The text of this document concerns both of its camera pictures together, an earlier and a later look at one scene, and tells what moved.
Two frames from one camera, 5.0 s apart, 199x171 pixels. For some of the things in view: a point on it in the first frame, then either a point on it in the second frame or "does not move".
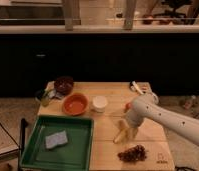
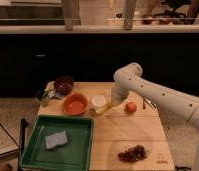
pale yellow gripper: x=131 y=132 to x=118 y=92
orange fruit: x=128 y=105 does not move
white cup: x=99 y=103 does not move
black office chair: x=174 y=4 does not move
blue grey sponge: x=55 y=139 does not move
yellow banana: x=119 y=136 to x=103 y=109
